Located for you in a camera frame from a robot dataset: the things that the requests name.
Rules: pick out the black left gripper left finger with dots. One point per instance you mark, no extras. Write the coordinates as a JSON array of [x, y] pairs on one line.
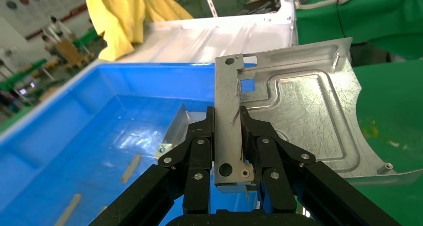
[[198, 158]]

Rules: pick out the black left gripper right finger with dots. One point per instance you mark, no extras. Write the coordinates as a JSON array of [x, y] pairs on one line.
[[274, 165]]

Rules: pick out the sheet metal plate with flange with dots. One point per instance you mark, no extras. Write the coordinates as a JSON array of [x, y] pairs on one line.
[[297, 112]]

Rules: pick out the flat embossed sheet metal plate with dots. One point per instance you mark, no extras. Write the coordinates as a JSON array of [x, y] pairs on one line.
[[178, 128]]

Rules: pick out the beige tape strip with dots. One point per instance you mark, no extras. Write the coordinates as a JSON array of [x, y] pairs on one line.
[[67, 211], [130, 169]]

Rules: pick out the white metal shelf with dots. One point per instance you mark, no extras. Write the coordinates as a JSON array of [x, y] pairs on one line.
[[198, 42]]

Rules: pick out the blue plastic tray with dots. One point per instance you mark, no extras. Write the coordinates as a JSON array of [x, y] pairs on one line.
[[82, 135]]

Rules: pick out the black box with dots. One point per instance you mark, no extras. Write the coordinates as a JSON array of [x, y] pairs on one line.
[[262, 5]]

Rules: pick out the yellow cloth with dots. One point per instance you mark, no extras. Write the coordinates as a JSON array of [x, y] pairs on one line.
[[122, 16]]

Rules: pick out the green cloth on side table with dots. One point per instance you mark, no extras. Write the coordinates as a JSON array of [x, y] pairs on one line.
[[380, 19]]

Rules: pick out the white perforated frame bar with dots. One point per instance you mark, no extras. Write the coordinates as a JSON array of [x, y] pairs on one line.
[[286, 13], [210, 1]]

